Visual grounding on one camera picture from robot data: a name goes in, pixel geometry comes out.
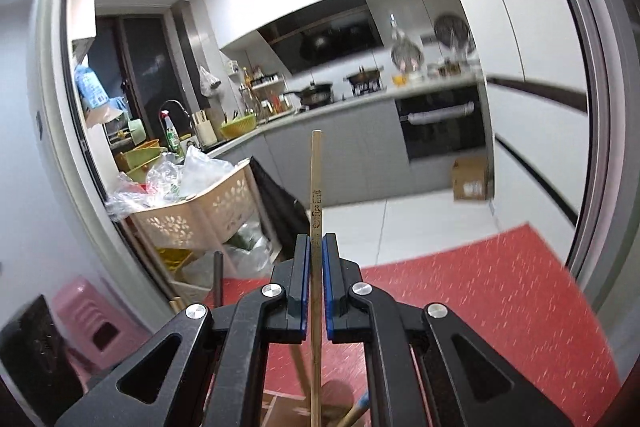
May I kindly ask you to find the kitchen faucet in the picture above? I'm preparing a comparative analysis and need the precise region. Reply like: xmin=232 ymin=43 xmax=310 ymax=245
xmin=157 ymin=98 xmax=195 ymax=136

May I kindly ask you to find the blue dotted chopstick in holder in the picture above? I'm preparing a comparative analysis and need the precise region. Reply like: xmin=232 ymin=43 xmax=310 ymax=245
xmin=337 ymin=392 xmax=370 ymax=427

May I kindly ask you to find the beige utensil holder caddy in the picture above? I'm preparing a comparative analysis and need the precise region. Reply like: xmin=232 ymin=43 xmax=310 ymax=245
xmin=259 ymin=379 xmax=369 ymax=426

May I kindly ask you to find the pink plastic stool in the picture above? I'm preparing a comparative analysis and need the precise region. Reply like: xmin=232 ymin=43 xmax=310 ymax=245
xmin=53 ymin=277 xmax=150 ymax=371

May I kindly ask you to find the beige perforated storage trolley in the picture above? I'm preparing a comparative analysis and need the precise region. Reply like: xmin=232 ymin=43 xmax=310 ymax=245
xmin=129 ymin=159 xmax=282 ymax=306

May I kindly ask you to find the cardboard box on floor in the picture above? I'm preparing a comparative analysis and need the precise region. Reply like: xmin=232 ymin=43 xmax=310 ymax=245
xmin=451 ymin=156 xmax=488 ymax=200

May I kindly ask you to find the green dish soap bottle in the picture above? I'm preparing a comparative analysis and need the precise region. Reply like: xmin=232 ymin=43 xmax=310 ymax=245
xmin=160 ymin=109 xmax=183 ymax=157

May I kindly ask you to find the yellow-green bowl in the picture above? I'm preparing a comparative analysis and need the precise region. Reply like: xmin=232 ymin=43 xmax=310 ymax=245
xmin=220 ymin=114 xmax=257 ymax=140

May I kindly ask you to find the black built-in oven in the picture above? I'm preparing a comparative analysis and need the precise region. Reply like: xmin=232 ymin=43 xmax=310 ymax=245
xmin=395 ymin=86 xmax=486 ymax=161

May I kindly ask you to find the black wok on stove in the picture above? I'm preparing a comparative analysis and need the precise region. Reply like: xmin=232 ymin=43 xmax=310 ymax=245
xmin=284 ymin=81 xmax=334 ymax=109

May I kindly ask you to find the black range hood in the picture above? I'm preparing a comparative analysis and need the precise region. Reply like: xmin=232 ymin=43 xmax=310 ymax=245
xmin=258 ymin=0 xmax=383 ymax=75

